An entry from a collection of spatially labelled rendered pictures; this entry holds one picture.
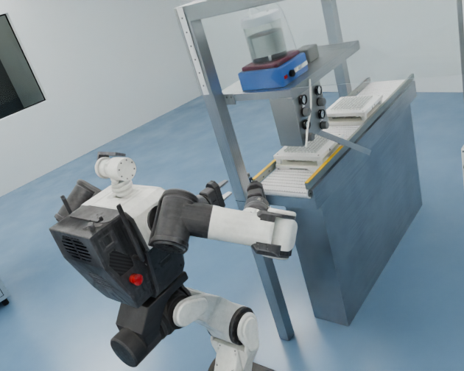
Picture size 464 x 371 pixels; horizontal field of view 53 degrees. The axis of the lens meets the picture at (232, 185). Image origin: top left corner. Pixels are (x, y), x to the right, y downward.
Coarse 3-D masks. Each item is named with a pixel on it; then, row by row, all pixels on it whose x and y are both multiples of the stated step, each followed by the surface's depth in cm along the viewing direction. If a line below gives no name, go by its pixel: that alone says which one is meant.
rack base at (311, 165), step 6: (288, 162) 215; (294, 162) 213; (300, 162) 211; (306, 162) 209; (312, 162) 208; (276, 168) 217; (282, 168) 215; (288, 168) 213; (294, 168) 213; (300, 168) 209; (306, 168) 207; (312, 168) 205
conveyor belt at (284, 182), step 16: (400, 80) 281; (384, 96) 263; (336, 128) 242; (352, 128) 236; (272, 176) 213; (288, 176) 208; (304, 176) 203; (272, 192) 204; (288, 192) 198; (304, 192) 193
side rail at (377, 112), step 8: (408, 80) 268; (400, 88) 259; (392, 96) 251; (384, 104) 244; (376, 112) 237; (368, 120) 230; (360, 128) 224; (352, 136) 218; (336, 160) 207; (328, 168) 202; (320, 176) 197; (312, 184) 192
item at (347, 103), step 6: (366, 96) 248; (372, 96) 246; (342, 102) 250; (348, 102) 248; (354, 102) 244; (360, 102) 244; (366, 102) 241; (336, 108) 246; (342, 108) 242; (348, 108) 242; (354, 108) 238; (360, 108) 236
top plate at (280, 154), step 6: (324, 144) 210; (330, 144) 208; (336, 144) 210; (282, 150) 217; (324, 150) 204; (330, 150) 206; (276, 156) 214; (282, 156) 212; (288, 156) 210; (294, 156) 208; (300, 156) 206; (306, 156) 204; (312, 156) 202; (318, 156) 200; (324, 156) 202
